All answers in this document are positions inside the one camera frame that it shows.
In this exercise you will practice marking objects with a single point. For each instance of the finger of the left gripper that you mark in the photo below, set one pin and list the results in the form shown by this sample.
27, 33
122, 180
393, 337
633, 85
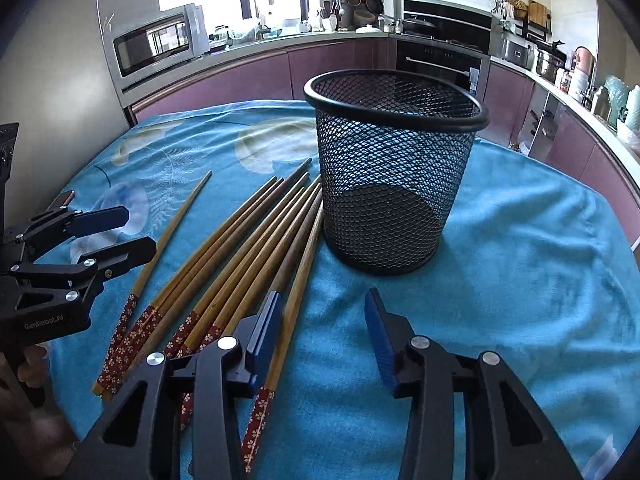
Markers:
53, 227
100, 264

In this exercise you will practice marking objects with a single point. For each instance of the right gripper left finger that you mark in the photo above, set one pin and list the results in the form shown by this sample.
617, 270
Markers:
138, 434

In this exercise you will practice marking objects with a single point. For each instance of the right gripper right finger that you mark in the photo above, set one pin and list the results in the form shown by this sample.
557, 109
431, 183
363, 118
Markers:
507, 435

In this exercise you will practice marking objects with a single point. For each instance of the bamboo chopstick red handle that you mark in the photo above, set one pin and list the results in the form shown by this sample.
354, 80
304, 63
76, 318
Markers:
238, 276
202, 323
225, 249
295, 254
165, 239
258, 275
127, 340
260, 411

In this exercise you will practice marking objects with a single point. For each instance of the left hand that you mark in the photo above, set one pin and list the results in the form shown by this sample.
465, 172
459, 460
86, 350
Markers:
37, 442

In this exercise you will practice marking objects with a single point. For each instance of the blue floral tablecloth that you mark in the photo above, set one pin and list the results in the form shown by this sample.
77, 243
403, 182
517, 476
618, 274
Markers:
532, 265

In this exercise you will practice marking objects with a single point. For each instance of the silver microwave oven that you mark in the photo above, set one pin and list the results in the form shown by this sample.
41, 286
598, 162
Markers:
142, 51

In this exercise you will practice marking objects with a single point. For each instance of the black mesh utensil holder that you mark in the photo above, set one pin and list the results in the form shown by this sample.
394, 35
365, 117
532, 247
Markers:
393, 147

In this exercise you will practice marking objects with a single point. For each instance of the black built-in oven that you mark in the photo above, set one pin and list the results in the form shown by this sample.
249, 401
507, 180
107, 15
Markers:
464, 67

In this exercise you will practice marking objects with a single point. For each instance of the mint green kettle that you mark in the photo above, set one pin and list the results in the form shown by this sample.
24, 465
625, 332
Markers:
617, 97

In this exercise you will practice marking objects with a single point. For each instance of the steel cooking pot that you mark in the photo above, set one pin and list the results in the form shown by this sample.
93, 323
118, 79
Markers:
550, 59

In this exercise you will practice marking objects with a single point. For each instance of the pink thermos jug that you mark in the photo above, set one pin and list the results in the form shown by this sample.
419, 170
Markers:
583, 61

